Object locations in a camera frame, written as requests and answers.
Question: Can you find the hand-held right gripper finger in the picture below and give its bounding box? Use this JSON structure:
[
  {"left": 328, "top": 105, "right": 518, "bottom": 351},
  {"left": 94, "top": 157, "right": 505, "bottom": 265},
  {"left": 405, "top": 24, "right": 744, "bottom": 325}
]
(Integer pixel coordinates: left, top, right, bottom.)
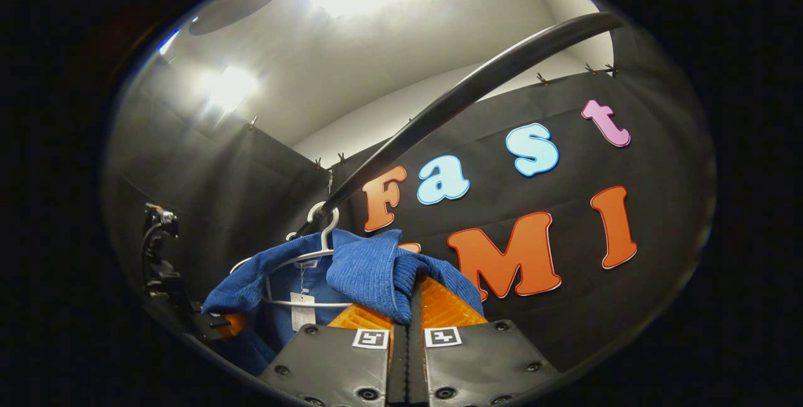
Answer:
[
  {"left": 257, "top": 304, "right": 408, "bottom": 407},
  {"left": 408, "top": 275, "right": 559, "bottom": 407}
]

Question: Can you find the blue corduroy jacket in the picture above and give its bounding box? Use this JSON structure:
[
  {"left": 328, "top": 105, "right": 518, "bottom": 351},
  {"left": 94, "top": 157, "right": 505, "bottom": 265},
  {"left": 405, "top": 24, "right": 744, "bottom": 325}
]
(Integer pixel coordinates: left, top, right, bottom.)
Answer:
[{"left": 201, "top": 228, "right": 487, "bottom": 376}]

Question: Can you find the white plastic hanger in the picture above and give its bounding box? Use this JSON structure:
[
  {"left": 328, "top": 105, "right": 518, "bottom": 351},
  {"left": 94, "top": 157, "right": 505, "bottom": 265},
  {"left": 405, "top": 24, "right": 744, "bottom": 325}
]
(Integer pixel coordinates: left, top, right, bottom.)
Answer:
[{"left": 229, "top": 202, "right": 355, "bottom": 307}]

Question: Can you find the black clothes rack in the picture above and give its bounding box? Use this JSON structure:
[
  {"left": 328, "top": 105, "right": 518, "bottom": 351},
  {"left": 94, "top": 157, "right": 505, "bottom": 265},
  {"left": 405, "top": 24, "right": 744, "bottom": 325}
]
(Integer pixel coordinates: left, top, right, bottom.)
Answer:
[{"left": 292, "top": 12, "right": 626, "bottom": 238}]

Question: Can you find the white paper garment tag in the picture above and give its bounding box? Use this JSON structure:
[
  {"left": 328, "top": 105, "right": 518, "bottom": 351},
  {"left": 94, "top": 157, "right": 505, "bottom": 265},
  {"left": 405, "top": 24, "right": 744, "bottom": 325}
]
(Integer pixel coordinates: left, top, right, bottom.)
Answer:
[{"left": 290, "top": 292, "right": 317, "bottom": 331}]

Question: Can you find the plain black curtain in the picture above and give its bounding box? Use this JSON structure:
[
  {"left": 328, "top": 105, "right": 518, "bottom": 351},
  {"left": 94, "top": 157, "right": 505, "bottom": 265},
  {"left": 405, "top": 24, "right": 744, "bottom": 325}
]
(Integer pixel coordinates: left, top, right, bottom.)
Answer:
[{"left": 104, "top": 90, "right": 333, "bottom": 307}]

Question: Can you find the small ceiling light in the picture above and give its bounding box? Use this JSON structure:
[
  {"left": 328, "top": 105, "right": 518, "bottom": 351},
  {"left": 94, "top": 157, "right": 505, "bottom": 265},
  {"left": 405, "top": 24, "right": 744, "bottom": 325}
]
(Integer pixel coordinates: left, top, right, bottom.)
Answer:
[{"left": 206, "top": 67, "right": 259, "bottom": 113}]

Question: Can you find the black backdrop cloth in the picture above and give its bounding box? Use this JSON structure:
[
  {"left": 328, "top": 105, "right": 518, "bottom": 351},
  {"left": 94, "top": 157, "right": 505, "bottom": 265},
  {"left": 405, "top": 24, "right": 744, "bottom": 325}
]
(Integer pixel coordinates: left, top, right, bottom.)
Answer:
[{"left": 329, "top": 65, "right": 716, "bottom": 373}]

